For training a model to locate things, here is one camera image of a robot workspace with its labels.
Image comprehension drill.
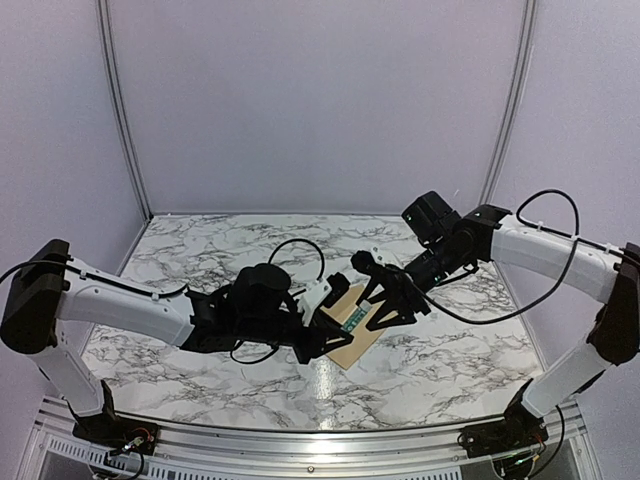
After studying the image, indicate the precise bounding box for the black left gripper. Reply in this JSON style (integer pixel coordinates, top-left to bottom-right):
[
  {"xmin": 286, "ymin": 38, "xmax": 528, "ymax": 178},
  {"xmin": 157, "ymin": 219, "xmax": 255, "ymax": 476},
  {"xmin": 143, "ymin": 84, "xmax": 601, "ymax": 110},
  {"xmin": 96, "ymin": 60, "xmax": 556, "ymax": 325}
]
[{"xmin": 239, "ymin": 310, "xmax": 354, "ymax": 366}]

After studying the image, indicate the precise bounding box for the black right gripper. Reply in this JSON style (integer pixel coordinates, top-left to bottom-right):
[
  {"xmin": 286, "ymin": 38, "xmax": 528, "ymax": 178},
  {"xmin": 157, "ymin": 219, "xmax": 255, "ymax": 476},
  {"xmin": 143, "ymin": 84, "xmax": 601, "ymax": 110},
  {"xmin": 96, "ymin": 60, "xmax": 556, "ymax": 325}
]
[{"xmin": 358, "ymin": 236, "xmax": 471, "ymax": 332}]

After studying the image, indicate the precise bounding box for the white green glue stick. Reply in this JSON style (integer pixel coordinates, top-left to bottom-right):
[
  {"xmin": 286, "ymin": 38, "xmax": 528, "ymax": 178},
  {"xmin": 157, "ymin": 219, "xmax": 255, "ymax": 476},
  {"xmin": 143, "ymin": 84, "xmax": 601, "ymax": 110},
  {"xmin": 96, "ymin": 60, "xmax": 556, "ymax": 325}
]
[{"xmin": 342, "ymin": 300, "xmax": 371, "ymax": 333}]

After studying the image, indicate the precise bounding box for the brown kraft paper envelope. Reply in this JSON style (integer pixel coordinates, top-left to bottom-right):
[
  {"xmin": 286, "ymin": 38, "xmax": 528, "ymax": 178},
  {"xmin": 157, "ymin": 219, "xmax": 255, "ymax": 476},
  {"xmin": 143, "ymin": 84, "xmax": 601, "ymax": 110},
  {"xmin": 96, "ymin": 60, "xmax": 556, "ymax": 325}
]
[{"xmin": 321, "ymin": 284, "xmax": 385, "ymax": 370}]

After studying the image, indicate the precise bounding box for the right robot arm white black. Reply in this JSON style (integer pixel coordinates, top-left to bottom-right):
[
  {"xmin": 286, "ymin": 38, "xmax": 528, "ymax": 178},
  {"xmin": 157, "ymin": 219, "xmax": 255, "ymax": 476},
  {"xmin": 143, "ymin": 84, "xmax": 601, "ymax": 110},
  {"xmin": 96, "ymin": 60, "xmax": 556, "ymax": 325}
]
[{"xmin": 356, "ymin": 264, "xmax": 601, "ymax": 428}]

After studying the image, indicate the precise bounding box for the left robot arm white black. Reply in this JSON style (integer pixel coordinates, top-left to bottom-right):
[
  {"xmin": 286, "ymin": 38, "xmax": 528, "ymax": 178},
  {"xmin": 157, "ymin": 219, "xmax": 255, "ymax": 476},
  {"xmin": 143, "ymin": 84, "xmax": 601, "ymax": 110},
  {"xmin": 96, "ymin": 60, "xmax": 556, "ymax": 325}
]
[{"xmin": 1, "ymin": 239, "xmax": 353, "ymax": 445}]

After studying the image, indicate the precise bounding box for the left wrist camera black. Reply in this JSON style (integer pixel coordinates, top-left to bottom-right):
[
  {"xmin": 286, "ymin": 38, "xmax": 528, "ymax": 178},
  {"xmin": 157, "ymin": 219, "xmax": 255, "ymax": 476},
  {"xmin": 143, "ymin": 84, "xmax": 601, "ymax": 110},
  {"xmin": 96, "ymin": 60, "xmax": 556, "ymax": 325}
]
[{"xmin": 322, "ymin": 272, "xmax": 350, "ymax": 308}]

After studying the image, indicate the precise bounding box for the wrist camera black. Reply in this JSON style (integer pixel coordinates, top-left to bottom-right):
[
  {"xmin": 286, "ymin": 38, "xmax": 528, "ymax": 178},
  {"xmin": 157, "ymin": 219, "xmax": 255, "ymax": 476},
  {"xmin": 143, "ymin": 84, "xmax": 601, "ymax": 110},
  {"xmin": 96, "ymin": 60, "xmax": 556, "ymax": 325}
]
[
  {"xmin": 401, "ymin": 191, "xmax": 461, "ymax": 246},
  {"xmin": 322, "ymin": 272, "xmax": 350, "ymax": 308}
]

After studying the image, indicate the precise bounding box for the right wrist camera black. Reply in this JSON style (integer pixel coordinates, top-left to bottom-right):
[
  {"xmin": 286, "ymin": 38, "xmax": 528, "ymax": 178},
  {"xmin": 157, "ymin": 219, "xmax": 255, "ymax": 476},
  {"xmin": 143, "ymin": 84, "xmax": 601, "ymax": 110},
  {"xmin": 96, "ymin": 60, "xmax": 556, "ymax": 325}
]
[{"xmin": 401, "ymin": 191, "xmax": 461, "ymax": 246}]

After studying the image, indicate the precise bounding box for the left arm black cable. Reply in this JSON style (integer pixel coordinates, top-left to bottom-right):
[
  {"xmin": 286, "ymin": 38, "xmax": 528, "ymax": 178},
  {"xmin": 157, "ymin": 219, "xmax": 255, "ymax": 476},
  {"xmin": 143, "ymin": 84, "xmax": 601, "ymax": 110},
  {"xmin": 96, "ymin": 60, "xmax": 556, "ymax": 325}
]
[{"xmin": 228, "ymin": 238, "xmax": 326, "ymax": 365}]

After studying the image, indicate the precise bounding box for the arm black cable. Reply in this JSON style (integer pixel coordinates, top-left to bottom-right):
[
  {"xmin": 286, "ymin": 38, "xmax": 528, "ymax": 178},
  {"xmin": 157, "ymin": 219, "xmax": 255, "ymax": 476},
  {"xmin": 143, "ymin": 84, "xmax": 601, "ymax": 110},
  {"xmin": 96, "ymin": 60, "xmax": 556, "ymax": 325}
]
[
  {"xmin": 228, "ymin": 238, "xmax": 326, "ymax": 365},
  {"xmin": 399, "ymin": 188, "xmax": 581, "ymax": 325}
]

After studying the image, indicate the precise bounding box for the aluminium table front rail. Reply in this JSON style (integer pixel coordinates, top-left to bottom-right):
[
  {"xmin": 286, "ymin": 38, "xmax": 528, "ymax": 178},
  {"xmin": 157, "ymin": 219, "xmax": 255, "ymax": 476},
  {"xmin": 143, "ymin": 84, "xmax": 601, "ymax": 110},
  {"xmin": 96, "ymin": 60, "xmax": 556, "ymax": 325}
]
[{"xmin": 19, "ymin": 394, "xmax": 601, "ymax": 480}]

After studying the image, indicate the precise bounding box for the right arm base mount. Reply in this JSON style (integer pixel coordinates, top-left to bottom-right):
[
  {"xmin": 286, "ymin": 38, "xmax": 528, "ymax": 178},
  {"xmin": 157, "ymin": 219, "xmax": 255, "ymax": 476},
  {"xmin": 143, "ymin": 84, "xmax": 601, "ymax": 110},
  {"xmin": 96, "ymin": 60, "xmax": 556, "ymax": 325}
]
[{"xmin": 457, "ymin": 420, "xmax": 549, "ymax": 458}]

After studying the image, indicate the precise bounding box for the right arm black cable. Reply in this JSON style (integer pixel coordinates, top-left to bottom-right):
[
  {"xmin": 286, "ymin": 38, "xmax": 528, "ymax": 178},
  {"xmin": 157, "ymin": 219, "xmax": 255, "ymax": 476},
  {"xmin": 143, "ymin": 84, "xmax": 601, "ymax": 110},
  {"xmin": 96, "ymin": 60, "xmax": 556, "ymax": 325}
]
[{"xmin": 399, "ymin": 188, "xmax": 581, "ymax": 325}]

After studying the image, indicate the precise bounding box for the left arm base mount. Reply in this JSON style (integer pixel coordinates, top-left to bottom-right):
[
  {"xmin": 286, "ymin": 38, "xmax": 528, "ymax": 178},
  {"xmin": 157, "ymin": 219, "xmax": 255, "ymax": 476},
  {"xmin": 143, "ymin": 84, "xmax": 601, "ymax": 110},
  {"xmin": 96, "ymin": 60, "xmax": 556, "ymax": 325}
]
[{"xmin": 71, "ymin": 380, "xmax": 160, "ymax": 456}]

